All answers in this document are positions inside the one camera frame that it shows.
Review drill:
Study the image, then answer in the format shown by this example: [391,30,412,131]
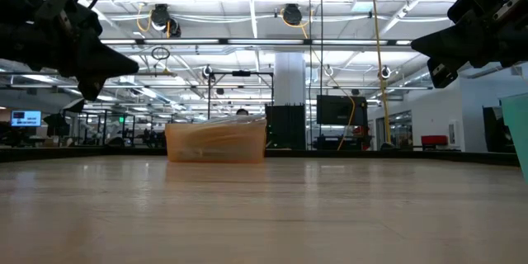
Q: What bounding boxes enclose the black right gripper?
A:
[410,0,528,89]

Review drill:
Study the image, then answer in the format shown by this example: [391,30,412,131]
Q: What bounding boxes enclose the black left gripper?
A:
[0,0,140,101]

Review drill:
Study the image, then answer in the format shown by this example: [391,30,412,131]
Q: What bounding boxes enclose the orange translucent plastic tray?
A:
[164,118,268,164]

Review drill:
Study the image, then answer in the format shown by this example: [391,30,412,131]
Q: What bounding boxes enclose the black standing panel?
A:
[482,106,503,153]

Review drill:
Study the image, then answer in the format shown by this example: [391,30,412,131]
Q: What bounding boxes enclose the red box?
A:
[420,134,450,150]

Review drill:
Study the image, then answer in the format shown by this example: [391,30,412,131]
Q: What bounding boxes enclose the small lit monitor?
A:
[11,110,43,128]

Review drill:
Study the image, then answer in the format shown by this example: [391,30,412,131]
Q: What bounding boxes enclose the black background robot rig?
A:
[207,69,276,125]

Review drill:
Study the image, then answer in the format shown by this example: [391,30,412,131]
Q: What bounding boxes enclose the white building column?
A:
[274,51,307,106]

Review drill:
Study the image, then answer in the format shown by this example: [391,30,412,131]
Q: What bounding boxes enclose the black cabinet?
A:
[264,104,307,149]

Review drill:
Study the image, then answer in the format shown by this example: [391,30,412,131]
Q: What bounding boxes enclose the black hanging cable loop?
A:
[150,45,172,61]

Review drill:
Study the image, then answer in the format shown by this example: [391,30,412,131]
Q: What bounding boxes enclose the black yellow cable reel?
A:
[281,2,304,26]
[149,2,182,38]

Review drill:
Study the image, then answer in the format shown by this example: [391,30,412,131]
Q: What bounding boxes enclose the yellow hanging cable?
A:
[370,0,398,150]

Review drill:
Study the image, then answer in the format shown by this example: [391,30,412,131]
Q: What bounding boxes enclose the black wall monitor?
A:
[316,94,369,127]

